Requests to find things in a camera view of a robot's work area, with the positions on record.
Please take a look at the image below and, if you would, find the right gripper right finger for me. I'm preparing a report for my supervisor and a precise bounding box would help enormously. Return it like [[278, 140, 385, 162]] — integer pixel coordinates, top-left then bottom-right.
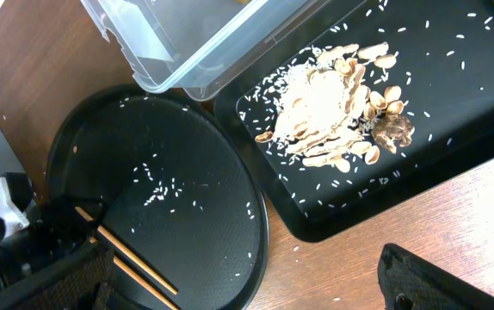
[[377, 243, 494, 310]]

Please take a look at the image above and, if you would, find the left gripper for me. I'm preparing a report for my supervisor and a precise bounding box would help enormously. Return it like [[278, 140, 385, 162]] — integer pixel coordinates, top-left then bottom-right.
[[0, 173, 105, 290]]

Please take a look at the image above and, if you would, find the round black tray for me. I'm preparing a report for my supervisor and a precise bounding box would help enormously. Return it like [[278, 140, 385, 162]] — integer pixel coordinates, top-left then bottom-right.
[[46, 85, 269, 309]]

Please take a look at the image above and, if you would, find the food scraps pile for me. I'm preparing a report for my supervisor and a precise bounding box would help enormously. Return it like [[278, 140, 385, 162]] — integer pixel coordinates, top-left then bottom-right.
[[255, 41, 416, 173]]

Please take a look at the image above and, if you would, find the wooden chopstick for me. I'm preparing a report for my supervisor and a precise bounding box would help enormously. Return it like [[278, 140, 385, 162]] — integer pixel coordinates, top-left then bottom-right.
[[96, 226, 178, 298], [112, 240, 178, 310]]

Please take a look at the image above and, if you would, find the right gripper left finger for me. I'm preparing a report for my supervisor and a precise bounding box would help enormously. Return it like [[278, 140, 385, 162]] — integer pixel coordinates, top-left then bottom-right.
[[0, 244, 114, 310]]

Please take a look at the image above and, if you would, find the clear plastic bin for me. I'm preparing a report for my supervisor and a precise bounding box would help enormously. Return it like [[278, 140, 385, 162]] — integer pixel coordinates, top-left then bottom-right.
[[78, 0, 334, 102]]

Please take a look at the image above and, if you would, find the black rectangular tray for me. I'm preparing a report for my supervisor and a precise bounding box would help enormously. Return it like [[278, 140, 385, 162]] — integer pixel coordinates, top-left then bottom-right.
[[215, 0, 494, 242]]

